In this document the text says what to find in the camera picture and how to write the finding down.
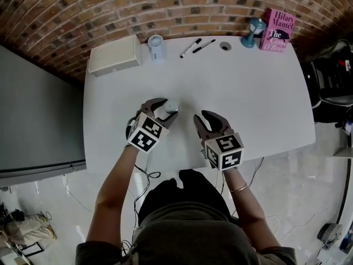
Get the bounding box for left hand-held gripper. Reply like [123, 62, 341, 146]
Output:
[126, 97, 179, 155]

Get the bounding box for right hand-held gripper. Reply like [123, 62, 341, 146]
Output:
[192, 109, 246, 172]

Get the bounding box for person's right forearm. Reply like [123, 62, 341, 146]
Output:
[222, 166, 282, 255]

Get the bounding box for person's left forearm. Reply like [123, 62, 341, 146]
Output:
[84, 145, 142, 248]

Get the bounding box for small white desk fan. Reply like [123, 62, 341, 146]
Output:
[147, 35, 168, 64]

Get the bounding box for black and white marker pen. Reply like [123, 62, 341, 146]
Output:
[179, 38, 203, 59]

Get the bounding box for person's black trousers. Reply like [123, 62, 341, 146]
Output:
[137, 169, 233, 227]

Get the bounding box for white rectangular box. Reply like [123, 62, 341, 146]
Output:
[88, 34, 143, 78]

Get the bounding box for small blue table lamp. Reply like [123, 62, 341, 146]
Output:
[240, 17, 267, 49]

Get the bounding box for person's dark shirt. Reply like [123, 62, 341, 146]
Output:
[75, 202, 296, 265]

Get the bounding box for pink book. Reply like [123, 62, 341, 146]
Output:
[259, 7, 297, 54]

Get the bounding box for black chair with bag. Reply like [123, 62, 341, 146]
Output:
[299, 38, 353, 124]

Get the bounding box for grey cabinet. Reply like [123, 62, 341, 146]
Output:
[0, 44, 87, 188]

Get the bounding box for grey round floor device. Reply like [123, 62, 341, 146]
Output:
[316, 222, 344, 250]

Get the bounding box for pile of beige clutter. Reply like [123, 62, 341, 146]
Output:
[0, 208, 58, 248]

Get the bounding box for black cable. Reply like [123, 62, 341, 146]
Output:
[133, 163, 162, 229]

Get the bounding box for thin gold bracelet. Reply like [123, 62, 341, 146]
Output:
[229, 182, 248, 193]

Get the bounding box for thin white cable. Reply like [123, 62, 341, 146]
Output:
[63, 174, 95, 213]

